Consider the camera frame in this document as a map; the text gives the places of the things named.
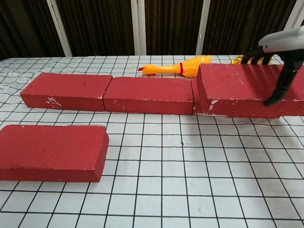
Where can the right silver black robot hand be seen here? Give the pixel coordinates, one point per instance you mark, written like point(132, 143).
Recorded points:
point(285, 38)

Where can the red brick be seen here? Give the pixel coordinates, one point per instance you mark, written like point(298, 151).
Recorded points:
point(69, 88)
point(147, 92)
point(50, 147)
point(194, 99)
point(237, 83)

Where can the gold foil snack packet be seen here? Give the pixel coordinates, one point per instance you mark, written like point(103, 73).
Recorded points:
point(235, 61)

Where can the yellow rubber chicken toy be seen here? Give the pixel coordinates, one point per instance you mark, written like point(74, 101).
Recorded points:
point(187, 67)

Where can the white black checkered tablecloth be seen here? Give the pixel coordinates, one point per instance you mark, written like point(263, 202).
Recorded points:
point(152, 154)

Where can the dark brown curtain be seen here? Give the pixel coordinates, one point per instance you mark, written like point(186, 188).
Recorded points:
point(99, 23)

